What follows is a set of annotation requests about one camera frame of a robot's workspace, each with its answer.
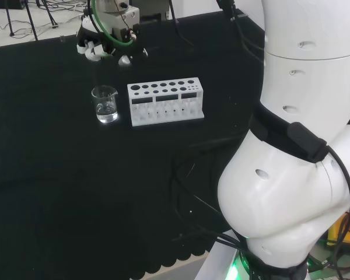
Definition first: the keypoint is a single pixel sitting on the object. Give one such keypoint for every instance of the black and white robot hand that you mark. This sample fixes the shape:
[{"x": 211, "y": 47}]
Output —
[{"x": 90, "y": 35}]

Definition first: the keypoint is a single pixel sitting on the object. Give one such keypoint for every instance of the clear glass beaker with liquid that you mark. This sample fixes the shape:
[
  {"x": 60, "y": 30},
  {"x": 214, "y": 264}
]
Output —
[{"x": 106, "y": 115}]

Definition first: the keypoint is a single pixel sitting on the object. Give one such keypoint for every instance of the white test tube rack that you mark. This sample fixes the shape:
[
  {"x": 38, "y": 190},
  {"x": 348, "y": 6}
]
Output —
[{"x": 166, "y": 121}]

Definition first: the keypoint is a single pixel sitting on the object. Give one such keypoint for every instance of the black tripod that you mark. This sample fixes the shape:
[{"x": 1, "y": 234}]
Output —
[{"x": 32, "y": 26}]

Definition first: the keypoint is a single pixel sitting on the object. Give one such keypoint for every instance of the black bench cloth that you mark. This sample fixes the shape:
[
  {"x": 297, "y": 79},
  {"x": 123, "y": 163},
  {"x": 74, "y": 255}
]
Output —
[{"x": 61, "y": 160}]

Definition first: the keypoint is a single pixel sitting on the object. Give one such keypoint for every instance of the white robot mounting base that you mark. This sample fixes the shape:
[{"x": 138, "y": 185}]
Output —
[{"x": 213, "y": 262}]

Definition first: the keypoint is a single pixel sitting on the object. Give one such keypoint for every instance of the yellow stop button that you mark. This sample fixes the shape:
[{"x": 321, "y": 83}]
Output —
[{"x": 335, "y": 233}]

